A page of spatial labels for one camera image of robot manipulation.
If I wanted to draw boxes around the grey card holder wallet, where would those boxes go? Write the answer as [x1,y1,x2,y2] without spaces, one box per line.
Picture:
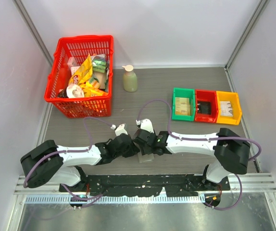
[138,153,154,163]

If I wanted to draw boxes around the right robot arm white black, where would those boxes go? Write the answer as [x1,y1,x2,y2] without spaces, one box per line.
[133,128,250,190]

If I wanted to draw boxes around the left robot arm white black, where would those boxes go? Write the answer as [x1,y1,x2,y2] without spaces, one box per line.
[20,134,140,192]

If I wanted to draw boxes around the cards in green bin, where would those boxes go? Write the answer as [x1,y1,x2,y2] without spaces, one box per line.
[175,97,190,116]

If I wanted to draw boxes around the cards in yellow bin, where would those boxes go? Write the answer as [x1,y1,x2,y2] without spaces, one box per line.
[220,101,233,117]

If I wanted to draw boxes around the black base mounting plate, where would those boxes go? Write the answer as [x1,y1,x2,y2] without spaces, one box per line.
[69,174,230,197]

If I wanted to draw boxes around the green plastic bin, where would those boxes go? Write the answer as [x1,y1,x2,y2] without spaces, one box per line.
[172,88,196,122]

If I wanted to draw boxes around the black item in red bin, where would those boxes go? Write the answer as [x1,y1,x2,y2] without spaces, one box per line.
[197,101,212,115]

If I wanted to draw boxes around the red plastic bin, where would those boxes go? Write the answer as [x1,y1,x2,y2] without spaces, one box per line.
[194,90,218,123]

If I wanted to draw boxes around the green soap dispenser bottle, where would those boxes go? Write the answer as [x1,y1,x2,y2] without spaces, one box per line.
[122,65,138,92]

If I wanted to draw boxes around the white paper roll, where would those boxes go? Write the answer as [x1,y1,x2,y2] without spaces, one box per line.
[66,84,84,98]

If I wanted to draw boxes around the red plastic shopping basket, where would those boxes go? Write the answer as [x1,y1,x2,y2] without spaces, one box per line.
[44,35,114,118]

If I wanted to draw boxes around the yellow snack bag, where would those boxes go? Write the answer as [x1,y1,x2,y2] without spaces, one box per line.
[68,55,109,97]

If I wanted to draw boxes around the yellow plastic bin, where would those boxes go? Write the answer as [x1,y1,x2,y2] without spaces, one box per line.
[216,91,242,125]

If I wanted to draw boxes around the green snack packet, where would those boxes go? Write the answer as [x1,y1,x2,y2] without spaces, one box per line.
[91,54,108,73]

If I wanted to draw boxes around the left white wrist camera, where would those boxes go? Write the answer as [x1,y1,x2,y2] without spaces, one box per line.
[111,123,128,136]

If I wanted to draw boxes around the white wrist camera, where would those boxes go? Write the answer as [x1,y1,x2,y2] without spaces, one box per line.
[111,123,128,136]
[136,118,154,133]

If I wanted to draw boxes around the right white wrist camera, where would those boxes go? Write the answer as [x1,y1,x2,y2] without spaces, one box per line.
[136,118,154,133]

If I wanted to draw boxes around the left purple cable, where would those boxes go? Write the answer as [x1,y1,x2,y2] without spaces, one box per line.
[24,117,116,189]

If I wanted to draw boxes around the white slotted cable duct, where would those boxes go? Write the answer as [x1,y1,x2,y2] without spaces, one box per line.
[25,194,205,204]

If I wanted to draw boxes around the aluminium frame rail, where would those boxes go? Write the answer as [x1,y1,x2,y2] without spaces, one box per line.
[14,173,276,195]

